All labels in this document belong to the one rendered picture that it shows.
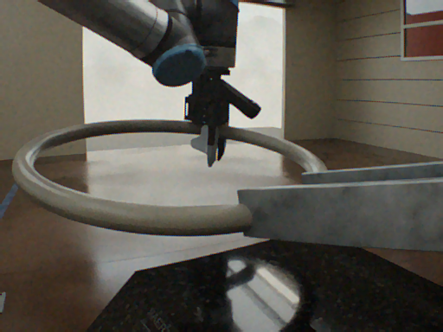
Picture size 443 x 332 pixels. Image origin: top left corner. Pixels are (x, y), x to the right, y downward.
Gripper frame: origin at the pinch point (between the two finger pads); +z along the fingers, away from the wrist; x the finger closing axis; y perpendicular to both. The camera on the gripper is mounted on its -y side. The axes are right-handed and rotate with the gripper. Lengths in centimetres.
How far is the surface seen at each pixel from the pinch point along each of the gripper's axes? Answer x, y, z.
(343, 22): -826, -24, -150
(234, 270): 33.2, -14.7, 4.6
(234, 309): 41.7, -17.3, 3.8
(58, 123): -380, 444, 96
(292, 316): 41.0, -23.5, 3.3
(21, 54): -346, 502, -32
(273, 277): 33.6, -20.0, 4.1
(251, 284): 36.1, -17.7, 4.2
